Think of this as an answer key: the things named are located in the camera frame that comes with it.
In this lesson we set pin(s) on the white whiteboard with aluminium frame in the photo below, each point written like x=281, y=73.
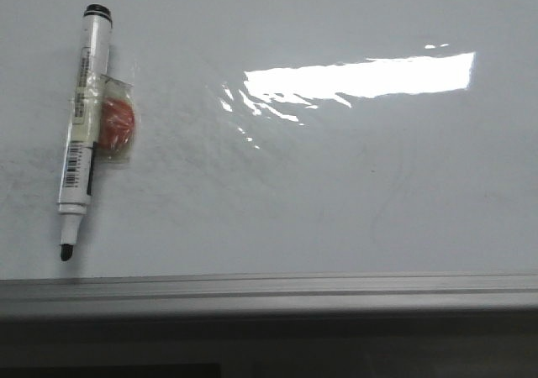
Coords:
x=290, y=157

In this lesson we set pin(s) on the white black-tip whiteboard marker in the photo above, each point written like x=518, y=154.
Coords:
x=82, y=137

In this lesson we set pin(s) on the red round magnet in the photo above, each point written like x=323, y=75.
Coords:
x=118, y=122

